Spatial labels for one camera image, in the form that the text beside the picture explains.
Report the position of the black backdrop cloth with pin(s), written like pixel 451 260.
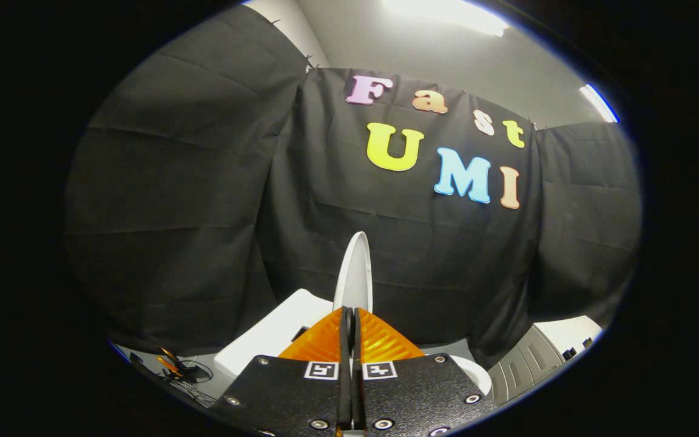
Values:
pixel 386 243

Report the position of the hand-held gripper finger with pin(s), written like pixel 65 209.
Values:
pixel 358 364
pixel 344 364

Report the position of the white cabinet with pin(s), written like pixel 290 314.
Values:
pixel 525 364

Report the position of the large ceiling light panel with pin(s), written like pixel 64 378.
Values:
pixel 446 15

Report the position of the small ceiling light panel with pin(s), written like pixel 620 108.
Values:
pixel 598 103

